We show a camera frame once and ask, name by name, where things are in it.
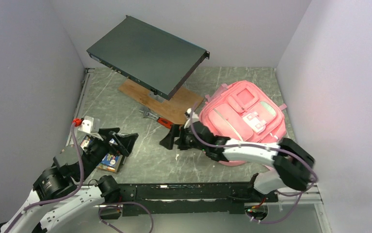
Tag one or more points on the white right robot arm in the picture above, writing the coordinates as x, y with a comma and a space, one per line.
291, 165

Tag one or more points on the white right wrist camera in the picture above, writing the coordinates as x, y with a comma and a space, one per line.
189, 113

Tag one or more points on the aluminium frame rail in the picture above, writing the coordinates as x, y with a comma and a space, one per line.
61, 194

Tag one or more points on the orange handled adjustable wrench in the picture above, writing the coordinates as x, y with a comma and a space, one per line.
147, 113

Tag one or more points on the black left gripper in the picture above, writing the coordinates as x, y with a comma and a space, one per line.
125, 141

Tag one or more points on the dark metal rack unit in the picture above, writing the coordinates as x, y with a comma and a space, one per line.
153, 58

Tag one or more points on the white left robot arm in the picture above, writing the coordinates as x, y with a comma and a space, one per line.
58, 194

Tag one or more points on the brown wooden board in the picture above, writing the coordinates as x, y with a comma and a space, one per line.
172, 110

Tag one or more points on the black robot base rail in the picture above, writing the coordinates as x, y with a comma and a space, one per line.
181, 198

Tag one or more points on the pink student backpack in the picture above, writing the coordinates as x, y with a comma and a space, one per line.
242, 111

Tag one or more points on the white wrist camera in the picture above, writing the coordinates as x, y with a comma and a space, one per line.
189, 113
87, 124

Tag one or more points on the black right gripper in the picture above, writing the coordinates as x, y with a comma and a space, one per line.
168, 142

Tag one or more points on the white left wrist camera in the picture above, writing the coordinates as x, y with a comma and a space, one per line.
87, 124

